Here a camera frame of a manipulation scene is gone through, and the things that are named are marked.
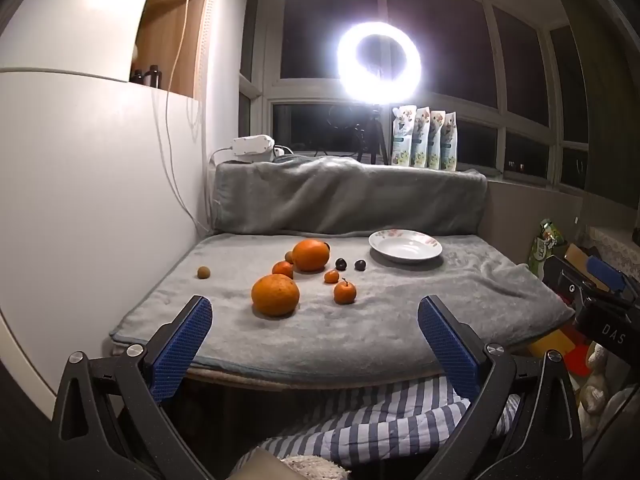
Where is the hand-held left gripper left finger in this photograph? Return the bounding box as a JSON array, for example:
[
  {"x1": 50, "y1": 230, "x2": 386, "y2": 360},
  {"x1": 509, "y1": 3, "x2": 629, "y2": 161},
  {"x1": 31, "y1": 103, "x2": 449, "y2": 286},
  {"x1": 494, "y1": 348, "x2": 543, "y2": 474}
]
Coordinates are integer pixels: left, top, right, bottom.
[{"x1": 50, "y1": 295, "x2": 216, "y2": 480}]

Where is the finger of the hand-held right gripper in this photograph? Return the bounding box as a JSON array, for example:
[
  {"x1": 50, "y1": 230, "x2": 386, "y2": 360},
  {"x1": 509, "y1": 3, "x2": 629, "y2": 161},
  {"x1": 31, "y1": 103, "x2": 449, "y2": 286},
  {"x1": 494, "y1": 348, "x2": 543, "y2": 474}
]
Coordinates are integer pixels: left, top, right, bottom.
[
  {"x1": 585, "y1": 255, "x2": 640, "y2": 306},
  {"x1": 546, "y1": 255, "x2": 587, "y2": 311}
]

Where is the white power strip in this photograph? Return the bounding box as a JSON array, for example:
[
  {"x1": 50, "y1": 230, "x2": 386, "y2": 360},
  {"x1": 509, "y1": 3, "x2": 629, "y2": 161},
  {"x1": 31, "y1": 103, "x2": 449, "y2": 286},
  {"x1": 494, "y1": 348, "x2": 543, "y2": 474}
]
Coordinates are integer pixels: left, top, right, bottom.
[{"x1": 231, "y1": 134, "x2": 277, "y2": 163}]

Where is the black tripod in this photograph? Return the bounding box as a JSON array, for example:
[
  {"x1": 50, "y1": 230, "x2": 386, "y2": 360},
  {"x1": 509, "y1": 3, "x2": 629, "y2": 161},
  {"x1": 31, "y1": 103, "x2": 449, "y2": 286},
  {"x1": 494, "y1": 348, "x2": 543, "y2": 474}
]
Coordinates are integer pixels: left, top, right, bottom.
[{"x1": 314, "y1": 105, "x2": 390, "y2": 166}]

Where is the grey fleece blanket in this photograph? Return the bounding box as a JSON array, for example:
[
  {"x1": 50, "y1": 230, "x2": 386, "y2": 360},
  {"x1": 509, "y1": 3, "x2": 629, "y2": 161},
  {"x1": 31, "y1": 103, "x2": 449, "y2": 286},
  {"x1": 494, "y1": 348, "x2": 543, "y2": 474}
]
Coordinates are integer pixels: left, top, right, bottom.
[{"x1": 109, "y1": 156, "x2": 576, "y2": 378}]

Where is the white floral plate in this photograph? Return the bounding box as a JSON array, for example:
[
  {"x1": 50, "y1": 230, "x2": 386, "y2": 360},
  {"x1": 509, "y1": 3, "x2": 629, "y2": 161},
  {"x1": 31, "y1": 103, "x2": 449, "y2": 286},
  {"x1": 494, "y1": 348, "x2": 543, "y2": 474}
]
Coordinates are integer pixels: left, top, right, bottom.
[{"x1": 368, "y1": 229, "x2": 444, "y2": 264}]

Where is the yellow box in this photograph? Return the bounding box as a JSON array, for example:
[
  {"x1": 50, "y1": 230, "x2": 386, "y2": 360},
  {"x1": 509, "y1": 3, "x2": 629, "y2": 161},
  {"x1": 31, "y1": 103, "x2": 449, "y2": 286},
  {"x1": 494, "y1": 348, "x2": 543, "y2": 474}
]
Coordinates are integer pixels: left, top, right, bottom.
[{"x1": 527, "y1": 332, "x2": 576, "y2": 361}]

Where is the large smooth orange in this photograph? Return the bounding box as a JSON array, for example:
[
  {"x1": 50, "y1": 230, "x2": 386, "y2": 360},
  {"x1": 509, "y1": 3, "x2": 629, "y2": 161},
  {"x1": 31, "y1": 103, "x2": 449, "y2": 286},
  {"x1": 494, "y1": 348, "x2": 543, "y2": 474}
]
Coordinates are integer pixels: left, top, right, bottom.
[{"x1": 292, "y1": 239, "x2": 329, "y2": 273}]

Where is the white window frame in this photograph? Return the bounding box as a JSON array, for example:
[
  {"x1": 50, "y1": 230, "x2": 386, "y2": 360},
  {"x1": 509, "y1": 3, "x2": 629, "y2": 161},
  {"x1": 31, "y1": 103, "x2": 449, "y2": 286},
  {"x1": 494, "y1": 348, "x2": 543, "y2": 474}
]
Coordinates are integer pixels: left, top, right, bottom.
[{"x1": 240, "y1": 0, "x2": 591, "y2": 191}]

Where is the green printed snack bag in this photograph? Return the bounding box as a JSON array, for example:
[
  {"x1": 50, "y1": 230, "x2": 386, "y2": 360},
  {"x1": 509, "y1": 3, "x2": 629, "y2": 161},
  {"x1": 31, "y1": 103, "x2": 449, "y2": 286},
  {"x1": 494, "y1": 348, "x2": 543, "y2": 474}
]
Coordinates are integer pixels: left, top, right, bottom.
[{"x1": 527, "y1": 218, "x2": 566, "y2": 278}]

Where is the beige plush toy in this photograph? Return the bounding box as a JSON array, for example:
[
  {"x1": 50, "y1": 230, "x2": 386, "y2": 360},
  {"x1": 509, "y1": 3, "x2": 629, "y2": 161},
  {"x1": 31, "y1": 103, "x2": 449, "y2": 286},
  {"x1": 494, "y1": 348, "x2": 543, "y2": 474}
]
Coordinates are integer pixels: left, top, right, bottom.
[{"x1": 577, "y1": 342, "x2": 611, "y2": 436}]

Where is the small tangerine with stem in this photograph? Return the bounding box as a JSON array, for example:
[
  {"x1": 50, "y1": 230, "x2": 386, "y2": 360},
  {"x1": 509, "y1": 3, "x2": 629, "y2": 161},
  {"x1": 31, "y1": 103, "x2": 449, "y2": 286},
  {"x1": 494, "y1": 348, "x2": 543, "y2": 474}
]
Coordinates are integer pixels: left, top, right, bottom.
[{"x1": 333, "y1": 278, "x2": 356, "y2": 305}]

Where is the red box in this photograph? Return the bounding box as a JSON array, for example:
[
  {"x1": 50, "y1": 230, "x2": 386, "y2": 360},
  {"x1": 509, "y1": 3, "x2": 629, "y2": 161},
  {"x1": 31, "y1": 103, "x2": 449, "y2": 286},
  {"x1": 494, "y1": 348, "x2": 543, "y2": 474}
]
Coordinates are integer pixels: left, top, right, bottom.
[{"x1": 560, "y1": 325, "x2": 596, "y2": 376}]

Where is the large rough-skinned orange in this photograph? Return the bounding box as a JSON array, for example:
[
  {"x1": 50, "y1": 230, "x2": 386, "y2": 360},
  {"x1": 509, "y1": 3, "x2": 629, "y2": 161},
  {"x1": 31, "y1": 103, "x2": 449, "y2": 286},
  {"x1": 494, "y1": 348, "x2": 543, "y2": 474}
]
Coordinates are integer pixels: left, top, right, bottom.
[{"x1": 251, "y1": 274, "x2": 301, "y2": 317}]

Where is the ring light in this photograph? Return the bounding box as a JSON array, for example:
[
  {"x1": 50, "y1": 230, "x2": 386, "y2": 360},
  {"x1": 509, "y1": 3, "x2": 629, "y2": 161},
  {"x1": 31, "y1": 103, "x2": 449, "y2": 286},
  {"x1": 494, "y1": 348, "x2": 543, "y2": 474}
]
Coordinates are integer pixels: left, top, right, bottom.
[{"x1": 336, "y1": 21, "x2": 422, "y2": 107}]

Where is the patterned lace cloth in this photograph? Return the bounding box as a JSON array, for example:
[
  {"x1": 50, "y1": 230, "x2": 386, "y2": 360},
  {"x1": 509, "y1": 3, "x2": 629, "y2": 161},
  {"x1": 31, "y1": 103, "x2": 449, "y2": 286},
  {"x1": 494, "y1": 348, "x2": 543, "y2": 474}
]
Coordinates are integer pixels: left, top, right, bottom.
[{"x1": 585, "y1": 227, "x2": 640, "y2": 286}]

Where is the white green standing pouch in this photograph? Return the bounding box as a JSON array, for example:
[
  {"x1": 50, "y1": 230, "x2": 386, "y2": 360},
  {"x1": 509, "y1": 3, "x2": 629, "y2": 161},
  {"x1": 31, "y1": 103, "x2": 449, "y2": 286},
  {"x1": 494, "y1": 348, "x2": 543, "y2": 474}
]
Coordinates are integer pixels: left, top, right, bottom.
[
  {"x1": 428, "y1": 109, "x2": 447, "y2": 170},
  {"x1": 440, "y1": 111, "x2": 460, "y2": 172},
  {"x1": 411, "y1": 106, "x2": 432, "y2": 169},
  {"x1": 391, "y1": 104, "x2": 417, "y2": 167}
]

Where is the white hanging cable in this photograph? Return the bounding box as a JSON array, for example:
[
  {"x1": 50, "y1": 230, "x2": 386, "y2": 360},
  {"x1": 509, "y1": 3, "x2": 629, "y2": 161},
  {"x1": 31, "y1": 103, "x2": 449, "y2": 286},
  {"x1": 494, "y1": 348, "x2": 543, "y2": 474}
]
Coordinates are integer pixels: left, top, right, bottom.
[{"x1": 152, "y1": 0, "x2": 211, "y2": 233}]

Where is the blue white striped cloth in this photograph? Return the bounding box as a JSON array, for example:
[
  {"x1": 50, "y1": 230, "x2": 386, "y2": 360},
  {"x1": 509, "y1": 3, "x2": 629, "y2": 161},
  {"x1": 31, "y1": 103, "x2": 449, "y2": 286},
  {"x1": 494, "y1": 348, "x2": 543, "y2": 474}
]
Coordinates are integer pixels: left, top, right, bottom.
[{"x1": 227, "y1": 377, "x2": 521, "y2": 480}]

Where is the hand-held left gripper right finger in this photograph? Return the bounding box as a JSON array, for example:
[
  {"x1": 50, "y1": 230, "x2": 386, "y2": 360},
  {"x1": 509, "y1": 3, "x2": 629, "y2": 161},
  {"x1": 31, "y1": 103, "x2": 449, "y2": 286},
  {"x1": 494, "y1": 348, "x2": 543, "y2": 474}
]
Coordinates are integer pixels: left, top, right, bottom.
[{"x1": 416, "y1": 295, "x2": 585, "y2": 480}]

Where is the white cabinet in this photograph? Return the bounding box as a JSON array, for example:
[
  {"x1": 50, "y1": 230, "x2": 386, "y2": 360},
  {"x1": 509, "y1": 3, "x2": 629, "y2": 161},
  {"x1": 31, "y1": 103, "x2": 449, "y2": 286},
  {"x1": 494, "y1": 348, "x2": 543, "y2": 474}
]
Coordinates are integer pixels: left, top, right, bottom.
[{"x1": 0, "y1": 0, "x2": 216, "y2": 411}]

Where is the beige fuzzy garment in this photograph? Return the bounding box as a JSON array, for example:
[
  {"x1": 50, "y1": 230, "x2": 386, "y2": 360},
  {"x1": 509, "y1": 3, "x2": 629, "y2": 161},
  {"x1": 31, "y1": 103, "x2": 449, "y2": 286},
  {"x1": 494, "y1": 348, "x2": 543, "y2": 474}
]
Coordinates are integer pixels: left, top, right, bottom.
[{"x1": 277, "y1": 455, "x2": 351, "y2": 480}]

